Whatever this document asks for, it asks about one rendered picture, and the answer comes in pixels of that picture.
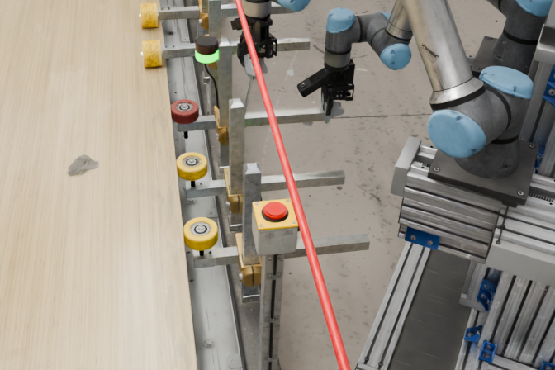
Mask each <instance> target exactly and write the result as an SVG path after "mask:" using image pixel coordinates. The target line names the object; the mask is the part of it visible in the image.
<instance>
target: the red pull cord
mask: <svg viewBox="0 0 555 370"><path fill-rule="evenodd" d="M235 4H236V7H237V10H238V13H239V16H240V21H241V25H242V28H243V31H244V36H245V39H246V42H247V46H248V48H249V53H250V57H251V59H252V63H253V66H254V71H255V74H256V77H257V80H258V83H259V88H260V92H261V94H262V98H263V103H264V106H265V109H266V112H267V115H268V120H269V124H270V126H271V130H272V133H273V138H274V141H275V144H276V147H277V152H278V155H279V158H280V161H281V165H282V170H283V173H284V176H285V179H286V182H287V187H288V191H289V193H290V197H291V199H292V205H293V208H294V211H295V214H296V219H297V222H298V225H299V228H300V232H301V237H302V239H303V243H304V246H305V249H306V254H307V258H308V260H309V264H310V266H311V271H312V275H313V278H314V281H315V286H316V289H317V292H318V295H319V298H320V304H321V306H322V310H323V312H324V316H325V321H326V324H327V327H328V331H329V333H330V338H331V342H332V344H333V348H334V353H335V356H336V359H337V362H338V365H339V370H351V367H350V365H349V360H348V357H347V354H346V351H345V348H344V343H343V340H342V338H341V334H340V332H339V327H338V324H337V321H336V318H335V315H334V310H333V307H332V305H331V301H330V296H329V293H328V291H327V287H326V285H325V280H324V277H323V274H322V271H321V268H320V263H319V260H318V258H317V254H316V251H315V246H314V244H313V241H312V238H311V233H310V230H309V227H308V224H307V221H306V216H305V213H304V211H303V207H302V204H301V199H300V197H299V194H298V191H297V188H296V183H295V180H294V177H293V174H292V170H291V166H290V164H289V160H288V157H287V152H286V150H285V147H284V144H283V141H282V136H281V133H280V130H279V127H278V123H277V119H276V117H275V114H274V110H273V106H272V103H271V100H270V97H269V94H268V89H267V86H266V83H265V80H264V77H263V72H262V69H261V67H260V63H259V59H258V56H257V53H256V50H255V47H254V43H253V39H252V36H251V34H250V30H249V26H248V22H247V20H246V16H245V14H244V9H243V6H242V3H241V0H235Z"/></svg>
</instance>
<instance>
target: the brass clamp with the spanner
mask: <svg viewBox="0 0 555 370"><path fill-rule="evenodd" d="M214 115H215V118H216V138H217V139H218V142H220V143H221V144H223V145H227V144H228V145H229V126H220V122H219V109H218V108H217V107H216V106H214Z"/></svg>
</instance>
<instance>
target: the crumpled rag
mask: <svg viewBox="0 0 555 370"><path fill-rule="evenodd" d="M72 162H73V163H72V164H70V165H69V166H68V172H67V173H68V174H69V176H70V177H71V176H73V175H79V174H80V175H81V174H84V173H86V171H88V170H92V169H93V170H94V169H96V168H98V167H99V161H97V160H93V159H91V158H90V156H87V155H85V154H82V155H80V156H78V157H77V158H76V159H75V160H74V161H72Z"/></svg>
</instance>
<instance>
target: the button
mask: <svg viewBox="0 0 555 370"><path fill-rule="evenodd" d="M263 213H264V215H265V216H266V217H267V218H270V219H273V220H278V219H281V218H283V217H284V216H285V215H286V214H287V208H286V207H285V205H283V204H282V203H281V202H270V203H268V204H266V205H265V206H264V209H263Z"/></svg>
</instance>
